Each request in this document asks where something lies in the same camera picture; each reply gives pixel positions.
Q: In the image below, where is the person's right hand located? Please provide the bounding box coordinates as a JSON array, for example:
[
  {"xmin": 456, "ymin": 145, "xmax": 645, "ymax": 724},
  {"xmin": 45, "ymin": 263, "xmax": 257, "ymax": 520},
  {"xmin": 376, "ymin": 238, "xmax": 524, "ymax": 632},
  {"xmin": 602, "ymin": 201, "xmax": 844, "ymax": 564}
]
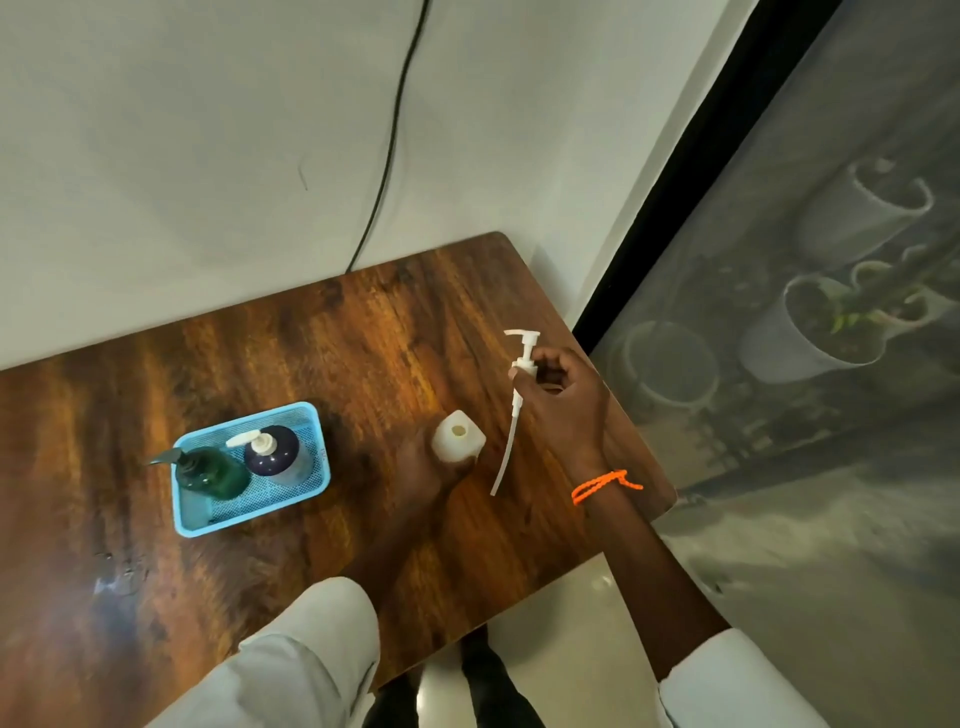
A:
[{"xmin": 508, "ymin": 346, "xmax": 613, "ymax": 485}]

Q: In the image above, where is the person's left hand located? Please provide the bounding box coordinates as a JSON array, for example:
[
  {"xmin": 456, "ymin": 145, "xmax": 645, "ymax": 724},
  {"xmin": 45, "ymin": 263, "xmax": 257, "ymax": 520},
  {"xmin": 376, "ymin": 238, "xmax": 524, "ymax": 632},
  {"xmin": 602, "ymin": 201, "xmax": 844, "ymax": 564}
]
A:
[{"xmin": 389, "ymin": 427, "xmax": 478, "ymax": 513}]

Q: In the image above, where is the large yellow soap bottle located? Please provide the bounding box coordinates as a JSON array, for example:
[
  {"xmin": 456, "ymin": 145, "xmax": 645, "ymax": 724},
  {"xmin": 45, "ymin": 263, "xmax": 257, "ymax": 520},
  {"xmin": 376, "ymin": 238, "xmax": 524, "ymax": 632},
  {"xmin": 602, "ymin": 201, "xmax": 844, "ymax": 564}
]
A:
[{"xmin": 430, "ymin": 410, "xmax": 487, "ymax": 466}]

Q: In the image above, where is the white pump head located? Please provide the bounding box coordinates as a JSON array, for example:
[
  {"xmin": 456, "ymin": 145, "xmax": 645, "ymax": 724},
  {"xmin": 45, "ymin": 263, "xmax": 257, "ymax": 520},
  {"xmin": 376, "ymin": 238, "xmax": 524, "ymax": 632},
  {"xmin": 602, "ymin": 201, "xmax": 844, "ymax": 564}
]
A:
[
  {"xmin": 490, "ymin": 329, "xmax": 542, "ymax": 498},
  {"xmin": 225, "ymin": 429, "xmax": 279, "ymax": 457}
]

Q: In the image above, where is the small navy white pump bottle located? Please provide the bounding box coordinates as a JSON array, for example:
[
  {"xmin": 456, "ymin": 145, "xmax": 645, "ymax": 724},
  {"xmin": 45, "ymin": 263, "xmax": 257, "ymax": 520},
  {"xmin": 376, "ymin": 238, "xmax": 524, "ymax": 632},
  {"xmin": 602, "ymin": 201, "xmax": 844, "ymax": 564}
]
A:
[{"xmin": 243, "ymin": 425, "xmax": 313, "ymax": 487}]

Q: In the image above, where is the small teal translucent bottle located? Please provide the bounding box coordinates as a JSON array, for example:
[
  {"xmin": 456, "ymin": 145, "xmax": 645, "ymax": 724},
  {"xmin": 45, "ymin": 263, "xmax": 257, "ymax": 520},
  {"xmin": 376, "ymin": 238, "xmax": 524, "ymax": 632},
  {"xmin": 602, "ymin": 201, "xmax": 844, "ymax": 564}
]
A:
[{"xmin": 174, "ymin": 446, "xmax": 251, "ymax": 502}]

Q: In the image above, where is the dark teal pump head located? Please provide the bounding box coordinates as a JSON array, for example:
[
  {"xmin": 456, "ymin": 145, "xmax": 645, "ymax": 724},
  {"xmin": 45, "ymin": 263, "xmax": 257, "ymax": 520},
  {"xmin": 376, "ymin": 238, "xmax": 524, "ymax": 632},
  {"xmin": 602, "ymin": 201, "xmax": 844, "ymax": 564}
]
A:
[{"xmin": 147, "ymin": 447, "xmax": 198, "ymax": 478}]

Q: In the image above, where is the person's left forearm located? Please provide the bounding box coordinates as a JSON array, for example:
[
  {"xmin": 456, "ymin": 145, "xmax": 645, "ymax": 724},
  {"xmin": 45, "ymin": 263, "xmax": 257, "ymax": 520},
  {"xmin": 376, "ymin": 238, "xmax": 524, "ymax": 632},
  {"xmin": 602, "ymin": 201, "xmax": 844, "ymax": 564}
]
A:
[{"xmin": 341, "ymin": 487, "xmax": 433, "ymax": 605}]

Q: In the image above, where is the person's right forearm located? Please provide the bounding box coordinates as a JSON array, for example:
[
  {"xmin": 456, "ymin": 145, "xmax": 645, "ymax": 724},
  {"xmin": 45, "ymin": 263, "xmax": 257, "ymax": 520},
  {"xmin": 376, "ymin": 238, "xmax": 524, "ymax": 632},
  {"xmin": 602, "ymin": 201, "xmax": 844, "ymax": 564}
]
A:
[{"xmin": 581, "ymin": 487, "xmax": 733, "ymax": 680}]

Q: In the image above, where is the person's left white sleeve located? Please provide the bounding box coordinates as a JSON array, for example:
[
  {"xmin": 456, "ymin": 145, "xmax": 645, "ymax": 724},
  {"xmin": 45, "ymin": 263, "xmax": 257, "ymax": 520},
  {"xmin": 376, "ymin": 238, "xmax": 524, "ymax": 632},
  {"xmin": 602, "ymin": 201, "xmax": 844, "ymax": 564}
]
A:
[{"xmin": 146, "ymin": 575, "xmax": 382, "ymax": 728}]

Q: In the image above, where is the person's white sleeve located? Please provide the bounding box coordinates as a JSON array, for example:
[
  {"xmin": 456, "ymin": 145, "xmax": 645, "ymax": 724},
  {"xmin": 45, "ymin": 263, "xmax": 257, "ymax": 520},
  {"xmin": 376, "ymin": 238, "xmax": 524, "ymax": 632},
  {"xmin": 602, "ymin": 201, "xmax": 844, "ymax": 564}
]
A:
[
  {"xmin": 146, "ymin": 575, "xmax": 382, "ymax": 728},
  {"xmin": 656, "ymin": 628, "xmax": 830, "ymax": 728}
]

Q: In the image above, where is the person's right dark trouser leg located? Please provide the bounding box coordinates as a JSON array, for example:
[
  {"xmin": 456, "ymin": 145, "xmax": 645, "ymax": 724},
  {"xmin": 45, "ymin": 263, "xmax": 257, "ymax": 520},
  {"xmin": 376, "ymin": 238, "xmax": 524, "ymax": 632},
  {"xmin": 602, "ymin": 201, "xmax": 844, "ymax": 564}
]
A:
[{"xmin": 458, "ymin": 626, "xmax": 545, "ymax": 728}]

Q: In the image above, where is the person's dark trouser leg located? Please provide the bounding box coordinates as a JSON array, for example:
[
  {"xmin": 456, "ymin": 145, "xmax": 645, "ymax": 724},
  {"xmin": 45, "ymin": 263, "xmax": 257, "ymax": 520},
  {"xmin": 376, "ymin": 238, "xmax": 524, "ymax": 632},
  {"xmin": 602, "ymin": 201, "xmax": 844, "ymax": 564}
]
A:
[
  {"xmin": 458, "ymin": 626, "xmax": 545, "ymax": 728},
  {"xmin": 363, "ymin": 667, "xmax": 421, "ymax": 728}
]

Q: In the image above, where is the person's left dark trouser leg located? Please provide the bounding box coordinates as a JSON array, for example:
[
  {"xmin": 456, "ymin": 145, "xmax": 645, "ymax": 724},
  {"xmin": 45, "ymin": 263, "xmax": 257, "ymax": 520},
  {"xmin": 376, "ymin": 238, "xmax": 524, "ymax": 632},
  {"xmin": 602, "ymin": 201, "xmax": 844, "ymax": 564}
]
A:
[{"xmin": 363, "ymin": 667, "xmax": 421, "ymax": 728}]

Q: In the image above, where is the person's right white sleeve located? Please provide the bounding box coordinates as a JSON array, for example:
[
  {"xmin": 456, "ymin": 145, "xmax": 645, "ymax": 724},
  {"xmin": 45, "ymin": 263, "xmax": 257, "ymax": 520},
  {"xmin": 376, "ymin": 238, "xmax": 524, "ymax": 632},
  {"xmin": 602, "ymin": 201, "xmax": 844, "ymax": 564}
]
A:
[{"xmin": 656, "ymin": 628, "xmax": 830, "ymax": 728}]

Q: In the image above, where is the white pot with plant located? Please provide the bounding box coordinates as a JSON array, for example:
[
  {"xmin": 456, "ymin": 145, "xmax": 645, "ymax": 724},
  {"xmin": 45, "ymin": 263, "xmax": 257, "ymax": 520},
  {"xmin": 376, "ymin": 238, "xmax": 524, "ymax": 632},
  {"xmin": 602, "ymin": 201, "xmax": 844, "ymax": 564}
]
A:
[{"xmin": 738, "ymin": 273, "xmax": 888, "ymax": 385}]

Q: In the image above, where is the blue plastic mesh basket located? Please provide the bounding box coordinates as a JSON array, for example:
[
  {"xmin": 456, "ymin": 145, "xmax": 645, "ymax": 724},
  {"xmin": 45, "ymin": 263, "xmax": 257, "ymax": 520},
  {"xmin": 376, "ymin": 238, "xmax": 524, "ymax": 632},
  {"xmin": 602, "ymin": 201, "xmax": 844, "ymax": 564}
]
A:
[{"xmin": 170, "ymin": 401, "xmax": 332, "ymax": 540}]

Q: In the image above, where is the tall white plant pot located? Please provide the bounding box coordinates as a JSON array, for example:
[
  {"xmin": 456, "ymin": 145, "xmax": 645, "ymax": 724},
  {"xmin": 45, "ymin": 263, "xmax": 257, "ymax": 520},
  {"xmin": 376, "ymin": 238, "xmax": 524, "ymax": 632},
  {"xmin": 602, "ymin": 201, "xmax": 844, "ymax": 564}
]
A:
[{"xmin": 796, "ymin": 157, "xmax": 936, "ymax": 270}]

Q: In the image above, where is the small white plant pot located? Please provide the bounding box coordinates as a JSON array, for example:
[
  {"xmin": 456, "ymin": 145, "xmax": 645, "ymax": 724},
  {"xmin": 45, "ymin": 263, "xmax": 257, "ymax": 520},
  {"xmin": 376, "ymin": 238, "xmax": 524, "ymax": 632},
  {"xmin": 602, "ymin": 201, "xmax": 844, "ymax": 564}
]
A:
[{"xmin": 851, "ymin": 258, "xmax": 960, "ymax": 340}]

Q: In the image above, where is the orange beaded bracelet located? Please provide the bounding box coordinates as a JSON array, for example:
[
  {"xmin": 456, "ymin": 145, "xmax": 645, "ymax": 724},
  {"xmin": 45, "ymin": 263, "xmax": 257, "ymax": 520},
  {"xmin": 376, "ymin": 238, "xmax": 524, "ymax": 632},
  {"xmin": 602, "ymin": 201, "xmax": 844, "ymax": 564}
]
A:
[{"xmin": 570, "ymin": 470, "xmax": 645, "ymax": 508}]

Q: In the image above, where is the black door frame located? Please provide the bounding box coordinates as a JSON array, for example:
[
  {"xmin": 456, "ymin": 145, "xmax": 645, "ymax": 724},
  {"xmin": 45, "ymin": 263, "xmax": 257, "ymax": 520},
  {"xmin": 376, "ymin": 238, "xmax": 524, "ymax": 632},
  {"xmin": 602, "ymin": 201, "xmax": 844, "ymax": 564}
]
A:
[{"xmin": 571, "ymin": 0, "xmax": 845, "ymax": 354}]

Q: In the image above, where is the long black wall cable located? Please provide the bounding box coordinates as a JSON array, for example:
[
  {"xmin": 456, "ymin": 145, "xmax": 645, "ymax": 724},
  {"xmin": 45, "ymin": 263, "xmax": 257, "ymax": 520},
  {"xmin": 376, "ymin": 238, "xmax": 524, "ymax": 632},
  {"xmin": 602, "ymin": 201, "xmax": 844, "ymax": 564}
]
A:
[{"xmin": 344, "ymin": 0, "xmax": 434, "ymax": 275}]

